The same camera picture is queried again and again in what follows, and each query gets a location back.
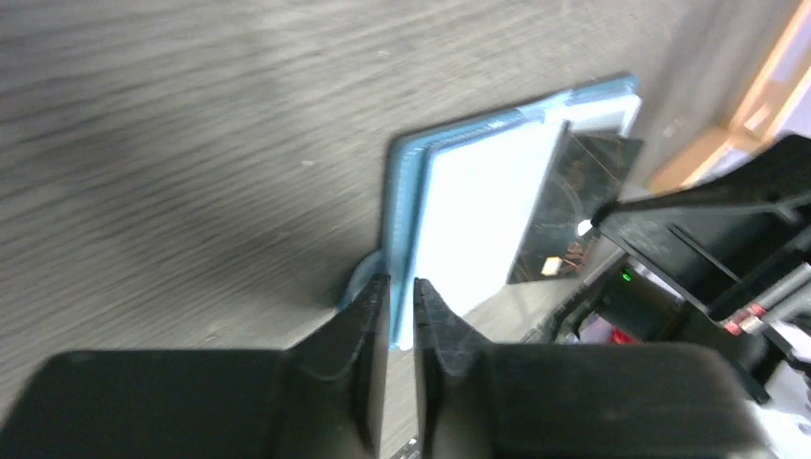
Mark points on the black credit card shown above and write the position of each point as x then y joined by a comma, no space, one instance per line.
588,169

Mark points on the wooden frame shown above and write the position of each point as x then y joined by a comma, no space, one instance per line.
777,92

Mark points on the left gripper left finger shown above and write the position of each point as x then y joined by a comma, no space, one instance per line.
322,398

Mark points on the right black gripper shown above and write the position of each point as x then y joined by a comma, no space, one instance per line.
716,271

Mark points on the blue card holder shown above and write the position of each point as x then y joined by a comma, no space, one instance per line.
459,195

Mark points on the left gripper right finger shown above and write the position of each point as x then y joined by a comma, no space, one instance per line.
483,399

